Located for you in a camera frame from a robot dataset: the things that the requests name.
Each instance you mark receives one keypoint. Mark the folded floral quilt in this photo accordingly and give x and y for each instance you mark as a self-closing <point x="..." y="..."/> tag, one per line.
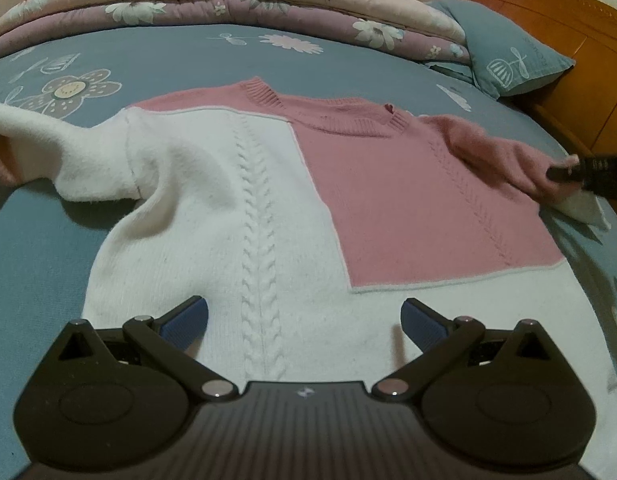
<point x="238" y="0"/>

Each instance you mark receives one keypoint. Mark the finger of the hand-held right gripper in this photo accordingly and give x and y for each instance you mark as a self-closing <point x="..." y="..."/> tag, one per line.
<point x="598" y="172"/>

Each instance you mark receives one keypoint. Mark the pink and white sweater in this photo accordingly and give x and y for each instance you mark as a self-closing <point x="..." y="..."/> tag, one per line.
<point x="288" y="210"/>

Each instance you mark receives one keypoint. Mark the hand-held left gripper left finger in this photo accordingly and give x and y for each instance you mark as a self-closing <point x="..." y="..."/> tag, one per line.
<point x="186" y="322"/>

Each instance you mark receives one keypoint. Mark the blue printed pillow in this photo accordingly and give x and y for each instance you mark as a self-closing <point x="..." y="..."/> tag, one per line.
<point x="508" y="50"/>

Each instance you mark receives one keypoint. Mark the blue floral bed sheet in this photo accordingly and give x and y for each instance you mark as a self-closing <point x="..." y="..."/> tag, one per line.
<point x="38" y="260"/>

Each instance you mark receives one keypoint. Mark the wooden bed headboard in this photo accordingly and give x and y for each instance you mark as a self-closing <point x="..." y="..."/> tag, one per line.
<point x="578" y="50"/>

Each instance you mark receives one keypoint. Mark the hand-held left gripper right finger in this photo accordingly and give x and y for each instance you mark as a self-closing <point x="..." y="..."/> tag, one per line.
<point x="423" y="322"/>

